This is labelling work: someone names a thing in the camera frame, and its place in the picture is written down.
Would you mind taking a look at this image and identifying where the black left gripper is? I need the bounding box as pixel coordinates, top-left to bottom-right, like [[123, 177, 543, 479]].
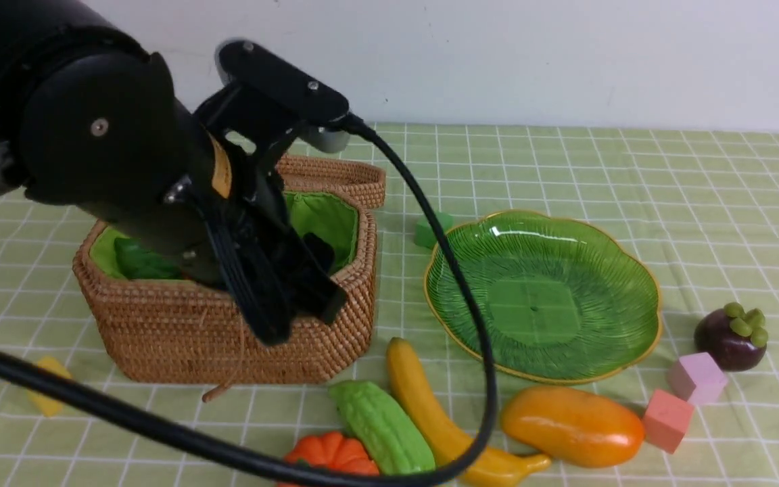
[[183, 81, 348, 346]]

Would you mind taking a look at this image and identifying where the orange pumpkin toy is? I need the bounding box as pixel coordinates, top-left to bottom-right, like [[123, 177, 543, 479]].
[[284, 431, 380, 477]]

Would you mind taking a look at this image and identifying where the green bitter gourd toy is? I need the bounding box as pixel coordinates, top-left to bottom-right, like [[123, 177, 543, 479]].
[[329, 380, 436, 476]]

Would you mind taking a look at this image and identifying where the yellow banana toy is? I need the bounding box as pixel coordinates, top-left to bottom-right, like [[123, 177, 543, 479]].
[[385, 337, 552, 486]]

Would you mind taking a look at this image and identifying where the orange mango toy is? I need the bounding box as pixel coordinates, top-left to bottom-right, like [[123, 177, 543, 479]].
[[500, 386, 646, 469]]

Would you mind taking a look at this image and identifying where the purple mangosteen toy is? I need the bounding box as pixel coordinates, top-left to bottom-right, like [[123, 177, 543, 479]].
[[694, 302, 769, 372]]

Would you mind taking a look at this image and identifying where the orange carrot toy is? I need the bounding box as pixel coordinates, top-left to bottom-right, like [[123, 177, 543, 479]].
[[112, 237, 183, 280]]

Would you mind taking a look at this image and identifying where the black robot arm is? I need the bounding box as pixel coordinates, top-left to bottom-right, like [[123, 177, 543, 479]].
[[0, 1, 350, 346]]

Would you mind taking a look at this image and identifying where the woven rattan basket lid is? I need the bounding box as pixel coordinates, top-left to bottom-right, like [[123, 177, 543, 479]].
[[276, 155, 386, 209]]

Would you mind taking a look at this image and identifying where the woven rattan basket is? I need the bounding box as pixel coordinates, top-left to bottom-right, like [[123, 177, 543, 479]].
[[73, 188, 377, 386]]

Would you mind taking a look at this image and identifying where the green foam cube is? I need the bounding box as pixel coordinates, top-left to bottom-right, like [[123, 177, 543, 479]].
[[413, 212, 454, 251]]

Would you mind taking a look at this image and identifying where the yellow foam cube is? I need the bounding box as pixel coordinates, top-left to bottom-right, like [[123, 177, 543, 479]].
[[24, 356, 74, 417]]

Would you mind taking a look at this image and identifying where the green glass leaf plate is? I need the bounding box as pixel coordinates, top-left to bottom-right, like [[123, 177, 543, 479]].
[[446, 210, 663, 385]]

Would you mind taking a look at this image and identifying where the salmon pink foam cube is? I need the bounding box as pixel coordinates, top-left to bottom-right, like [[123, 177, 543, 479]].
[[642, 389, 695, 454]]

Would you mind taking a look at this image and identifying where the pink-purple foam cube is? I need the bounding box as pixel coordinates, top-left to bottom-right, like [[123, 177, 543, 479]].
[[667, 352, 728, 406]]

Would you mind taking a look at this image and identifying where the green checkered tablecloth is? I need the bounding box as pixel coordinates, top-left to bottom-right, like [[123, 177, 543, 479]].
[[0, 124, 779, 486]]

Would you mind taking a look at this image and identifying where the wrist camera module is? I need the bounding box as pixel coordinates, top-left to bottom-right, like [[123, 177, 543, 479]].
[[214, 38, 350, 154]]

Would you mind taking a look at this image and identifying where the black cable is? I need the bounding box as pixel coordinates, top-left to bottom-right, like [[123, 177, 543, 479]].
[[0, 115, 498, 487]]

